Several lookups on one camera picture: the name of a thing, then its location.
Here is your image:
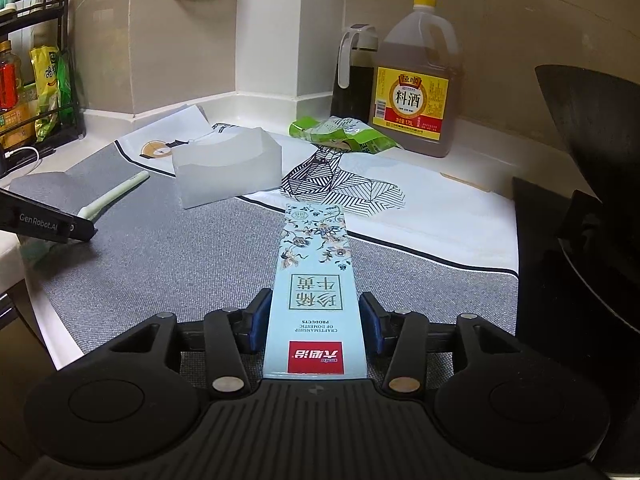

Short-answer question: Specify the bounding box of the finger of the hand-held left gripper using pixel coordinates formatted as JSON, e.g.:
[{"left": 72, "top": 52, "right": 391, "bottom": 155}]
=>
[{"left": 65, "top": 215, "right": 98, "bottom": 243}]

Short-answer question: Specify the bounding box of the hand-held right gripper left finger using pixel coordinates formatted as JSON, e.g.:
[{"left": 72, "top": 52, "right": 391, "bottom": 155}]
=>
[{"left": 107, "top": 288, "right": 273, "bottom": 398}]

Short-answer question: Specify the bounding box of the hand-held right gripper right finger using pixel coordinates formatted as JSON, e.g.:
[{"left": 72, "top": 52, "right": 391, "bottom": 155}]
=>
[{"left": 360, "top": 291, "right": 531, "bottom": 397}]

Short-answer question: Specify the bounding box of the green toothbrush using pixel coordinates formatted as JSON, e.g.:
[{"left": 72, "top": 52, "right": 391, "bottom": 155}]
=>
[{"left": 77, "top": 170, "right": 151, "bottom": 222}]

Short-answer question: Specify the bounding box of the light blue patterned box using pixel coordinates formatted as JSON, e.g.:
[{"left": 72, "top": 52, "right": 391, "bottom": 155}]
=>
[{"left": 262, "top": 202, "right": 368, "bottom": 380}]

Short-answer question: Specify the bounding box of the grey fabric mat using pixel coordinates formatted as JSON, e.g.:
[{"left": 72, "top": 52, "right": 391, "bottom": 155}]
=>
[{"left": 7, "top": 147, "right": 521, "bottom": 391}]

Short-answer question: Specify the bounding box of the yellow snack packet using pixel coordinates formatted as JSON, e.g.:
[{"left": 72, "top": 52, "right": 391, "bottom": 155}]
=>
[{"left": 29, "top": 46, "right": 61, "bottom": 143}]

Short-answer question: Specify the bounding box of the orange cooking oil bottle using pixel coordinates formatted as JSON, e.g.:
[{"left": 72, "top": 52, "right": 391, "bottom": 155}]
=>
[{"left": 0, "top": 40, "right": 25, "bottom": 148}]

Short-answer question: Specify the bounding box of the white printed mat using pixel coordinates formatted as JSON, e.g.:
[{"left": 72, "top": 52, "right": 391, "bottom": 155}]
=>
[{"left": 114, "top": 105, "right": 518, "bottom": 273}]

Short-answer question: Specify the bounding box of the white translucent plastic box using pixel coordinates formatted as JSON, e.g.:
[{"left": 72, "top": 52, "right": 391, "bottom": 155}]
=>
[{"left": 171, "top": 127, "right": 284, "bottom": 210}]

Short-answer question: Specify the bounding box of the green snack packet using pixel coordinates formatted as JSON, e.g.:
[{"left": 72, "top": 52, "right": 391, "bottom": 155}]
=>
[{"left": 290, "top": 116, "right": 404, "bottom": 156}]

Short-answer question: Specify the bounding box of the cooking wine jug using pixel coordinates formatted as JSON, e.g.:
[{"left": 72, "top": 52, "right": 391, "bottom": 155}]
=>
[{"left": 369, "top": 0, "right": 463, "bottom": 159}]

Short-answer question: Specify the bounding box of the dark oil dispenser bottle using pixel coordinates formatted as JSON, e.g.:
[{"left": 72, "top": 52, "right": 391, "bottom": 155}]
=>
[{"left": 330, "top": 23, "right": 385, "bottom": 123}]

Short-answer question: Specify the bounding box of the black wok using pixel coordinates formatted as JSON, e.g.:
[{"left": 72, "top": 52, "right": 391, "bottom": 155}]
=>
[{"left": 534, "top": 64, "right": 640, "bottom": 281}]

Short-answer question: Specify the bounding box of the white charging cable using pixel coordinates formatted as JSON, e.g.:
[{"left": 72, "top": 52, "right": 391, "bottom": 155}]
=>
[{"left": 0, "top": 146, "right": 42, "bottom": 167}]

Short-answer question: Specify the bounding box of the black wire kitchen rack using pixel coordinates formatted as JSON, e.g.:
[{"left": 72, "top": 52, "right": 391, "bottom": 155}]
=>
[{"left": 0, "top": 0, "right": 87, "bottom": 158}]

